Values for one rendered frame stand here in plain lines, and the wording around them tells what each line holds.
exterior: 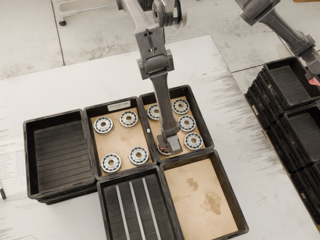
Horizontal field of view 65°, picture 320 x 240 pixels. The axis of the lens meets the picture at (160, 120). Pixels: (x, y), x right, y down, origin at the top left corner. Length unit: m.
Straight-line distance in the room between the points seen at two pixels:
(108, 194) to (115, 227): 0.15
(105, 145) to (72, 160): 0.18
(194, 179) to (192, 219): 0.19
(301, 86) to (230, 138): 0.92
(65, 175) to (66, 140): 0.19
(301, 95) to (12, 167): 2.05
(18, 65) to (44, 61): 0.26
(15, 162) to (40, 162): 0.24
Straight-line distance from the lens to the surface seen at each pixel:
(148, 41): 0.76
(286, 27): 1.04
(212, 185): 1.34
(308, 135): 2.24
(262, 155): 1.62
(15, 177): 1.61
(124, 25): 3.09
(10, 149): 1.68
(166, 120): 0.98
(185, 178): 1.32
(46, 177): 1.40
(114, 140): 1.38
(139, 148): 1.32
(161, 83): 0.83
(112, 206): 1.29
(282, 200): 1.60
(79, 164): 1.37
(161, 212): 1.28
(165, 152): 1.31
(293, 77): 2.33
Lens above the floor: 2.10
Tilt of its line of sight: 63 degrees down
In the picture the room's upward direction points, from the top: 6 degrees clockwise
